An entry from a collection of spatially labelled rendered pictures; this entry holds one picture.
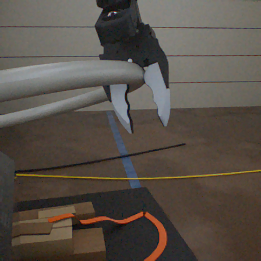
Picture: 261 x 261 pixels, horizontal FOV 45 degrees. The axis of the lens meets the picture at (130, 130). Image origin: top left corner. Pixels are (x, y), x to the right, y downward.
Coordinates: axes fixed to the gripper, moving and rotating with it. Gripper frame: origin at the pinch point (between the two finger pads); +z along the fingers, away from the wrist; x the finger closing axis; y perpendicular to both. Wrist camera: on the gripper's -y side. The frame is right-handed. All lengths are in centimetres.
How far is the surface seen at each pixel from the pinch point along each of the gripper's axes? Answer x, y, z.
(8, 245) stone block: 59, 38, 30
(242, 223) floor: -16, 181, 94
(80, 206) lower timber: 93, 162, 57
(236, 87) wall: -72, 610, 1
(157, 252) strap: 37, 133, 84
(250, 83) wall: -100, 619, -1
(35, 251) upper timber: 96, 101, 61
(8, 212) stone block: 68, 52, 24
